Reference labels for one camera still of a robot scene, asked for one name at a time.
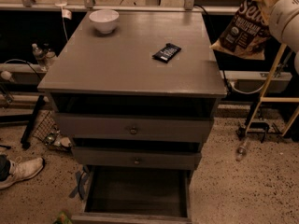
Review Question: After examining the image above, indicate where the black snack bar wrapper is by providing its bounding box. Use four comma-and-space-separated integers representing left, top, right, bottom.
152, 43, 181, 63

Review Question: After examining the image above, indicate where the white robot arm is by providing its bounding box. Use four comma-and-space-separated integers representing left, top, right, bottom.
255, 0, 299, 74

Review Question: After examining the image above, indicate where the white sneaker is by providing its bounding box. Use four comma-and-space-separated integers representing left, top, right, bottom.
0, 158, 45, 189

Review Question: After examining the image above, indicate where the black cable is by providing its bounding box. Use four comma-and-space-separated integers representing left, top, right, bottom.
193, 4, 232, 95

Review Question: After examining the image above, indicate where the grey top drawer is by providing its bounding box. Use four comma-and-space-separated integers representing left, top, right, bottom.
54, 113, 213, 143

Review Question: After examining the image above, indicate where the brown chip bag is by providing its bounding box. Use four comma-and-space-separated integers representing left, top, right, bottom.
211, 0, 270, 61

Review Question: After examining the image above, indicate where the white cable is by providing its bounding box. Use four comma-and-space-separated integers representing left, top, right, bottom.
229, 79, 265, 95

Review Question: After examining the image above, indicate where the grey middle drawer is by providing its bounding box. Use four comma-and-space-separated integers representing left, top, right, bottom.
72, 147, 202, 170

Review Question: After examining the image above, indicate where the white ceramic bowl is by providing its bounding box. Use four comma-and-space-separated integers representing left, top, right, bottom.
89, 9, 120, 34

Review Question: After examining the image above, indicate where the plastic bottle on floor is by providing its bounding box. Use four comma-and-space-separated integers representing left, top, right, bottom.
235, 138, 249, 161

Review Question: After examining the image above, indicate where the grey wooden drawer cabinet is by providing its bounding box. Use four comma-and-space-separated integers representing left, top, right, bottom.
37, 10, 228, 173

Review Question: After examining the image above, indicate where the metal railing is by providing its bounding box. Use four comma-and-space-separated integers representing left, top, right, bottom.
0, 0, 247, 17

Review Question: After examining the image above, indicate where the clear plastic water bottle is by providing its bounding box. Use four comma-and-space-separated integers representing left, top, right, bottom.
32, 43, 48, 71

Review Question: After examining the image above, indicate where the black metal bar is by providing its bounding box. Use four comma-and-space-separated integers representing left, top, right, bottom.
21, 95, 45, 149

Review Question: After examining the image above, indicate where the green snack package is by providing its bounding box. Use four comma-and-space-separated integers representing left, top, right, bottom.
52, 211, 73, 224

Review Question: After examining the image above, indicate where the grey open bottom drawer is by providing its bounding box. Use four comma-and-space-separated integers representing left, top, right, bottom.
72, 166, 192, 224

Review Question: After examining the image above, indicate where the blue tape cross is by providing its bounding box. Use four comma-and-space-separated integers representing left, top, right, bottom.
68, 169, 89, 200

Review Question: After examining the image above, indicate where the wire mesh basket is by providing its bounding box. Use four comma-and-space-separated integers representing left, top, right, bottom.
33, 111, 71, 152

